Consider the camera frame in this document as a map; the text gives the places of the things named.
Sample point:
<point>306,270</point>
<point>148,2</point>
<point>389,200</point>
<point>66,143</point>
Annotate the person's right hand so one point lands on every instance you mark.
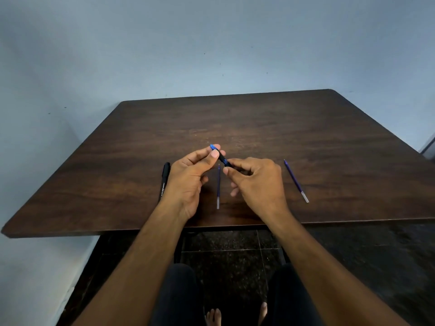
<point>261,186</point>

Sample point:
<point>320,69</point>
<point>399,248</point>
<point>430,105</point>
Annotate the person's left hand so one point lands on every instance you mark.
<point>181,186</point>

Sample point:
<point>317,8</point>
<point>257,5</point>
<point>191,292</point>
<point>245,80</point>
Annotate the person's left thumb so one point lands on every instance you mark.
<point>205,162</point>

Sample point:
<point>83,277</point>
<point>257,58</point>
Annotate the person's right thumb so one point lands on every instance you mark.
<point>234,175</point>

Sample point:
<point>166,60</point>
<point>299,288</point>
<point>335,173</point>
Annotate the blue and black pen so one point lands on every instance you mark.
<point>222,157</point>

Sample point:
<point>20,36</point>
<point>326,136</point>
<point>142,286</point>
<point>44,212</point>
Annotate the person's left forearm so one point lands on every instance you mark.
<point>136,268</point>

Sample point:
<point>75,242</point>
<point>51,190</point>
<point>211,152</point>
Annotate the person's right forearm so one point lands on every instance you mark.
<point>323,271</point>

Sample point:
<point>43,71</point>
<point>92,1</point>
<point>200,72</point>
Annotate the blue pen refill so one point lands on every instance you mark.
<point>218,186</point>
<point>295,181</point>

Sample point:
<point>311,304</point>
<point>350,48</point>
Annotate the person's left leg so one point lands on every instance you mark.
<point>178,295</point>

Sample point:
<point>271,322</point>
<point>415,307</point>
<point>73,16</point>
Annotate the person's leg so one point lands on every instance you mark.
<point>292,298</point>
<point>178,295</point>

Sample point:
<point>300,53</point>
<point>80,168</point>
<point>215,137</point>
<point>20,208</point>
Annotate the person's right leg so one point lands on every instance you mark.
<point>292,298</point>

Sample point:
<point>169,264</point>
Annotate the person's right foot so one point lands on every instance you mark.
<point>262,314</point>

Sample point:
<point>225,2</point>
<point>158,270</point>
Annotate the person's foot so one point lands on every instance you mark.
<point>262,314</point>
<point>213,318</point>

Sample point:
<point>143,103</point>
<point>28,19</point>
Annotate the person's left foot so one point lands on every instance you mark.
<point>213,318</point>

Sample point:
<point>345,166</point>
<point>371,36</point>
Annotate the dark grey furniture edge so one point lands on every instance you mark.
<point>429,149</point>

